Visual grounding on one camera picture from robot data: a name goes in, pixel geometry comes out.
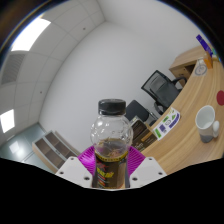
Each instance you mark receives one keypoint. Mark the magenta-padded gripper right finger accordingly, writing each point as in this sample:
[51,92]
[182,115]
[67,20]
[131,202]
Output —
[146,170]

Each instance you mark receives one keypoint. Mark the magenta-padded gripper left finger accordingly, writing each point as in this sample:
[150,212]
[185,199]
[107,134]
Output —
[75,170]

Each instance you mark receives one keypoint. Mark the clear bottle with black cap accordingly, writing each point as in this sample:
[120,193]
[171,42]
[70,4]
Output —
[111,133]

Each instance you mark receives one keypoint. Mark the wooden shelf cabinet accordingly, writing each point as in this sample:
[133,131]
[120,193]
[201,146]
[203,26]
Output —
[55,150]

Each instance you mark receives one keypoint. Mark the tan cardboard box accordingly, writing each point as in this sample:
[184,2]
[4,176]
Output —
[146,141]

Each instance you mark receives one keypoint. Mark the white printed leaflet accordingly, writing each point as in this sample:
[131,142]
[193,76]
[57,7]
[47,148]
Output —
[166,124]

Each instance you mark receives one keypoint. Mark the black office chair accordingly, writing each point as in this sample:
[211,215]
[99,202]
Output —
[136,110]

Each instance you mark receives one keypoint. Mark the white mug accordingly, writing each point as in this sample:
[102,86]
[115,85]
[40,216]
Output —
[205,121]

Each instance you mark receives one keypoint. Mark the grey mesh office chair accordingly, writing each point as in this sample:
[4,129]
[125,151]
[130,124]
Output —
[161,88]

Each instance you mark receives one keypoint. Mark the ceiling light panel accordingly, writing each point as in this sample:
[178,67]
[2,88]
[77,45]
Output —
[30,34]
[7,120]

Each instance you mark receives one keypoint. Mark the wooden side desk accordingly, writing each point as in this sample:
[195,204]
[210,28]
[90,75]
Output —
[185,63]

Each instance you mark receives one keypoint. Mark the round grey patterned mat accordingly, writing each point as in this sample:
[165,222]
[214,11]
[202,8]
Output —
[201,68]

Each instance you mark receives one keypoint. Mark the ceiling vent grille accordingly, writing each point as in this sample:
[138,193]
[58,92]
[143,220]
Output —
[12,68]

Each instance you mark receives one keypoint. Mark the purple sign stand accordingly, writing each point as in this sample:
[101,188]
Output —
[204,44]

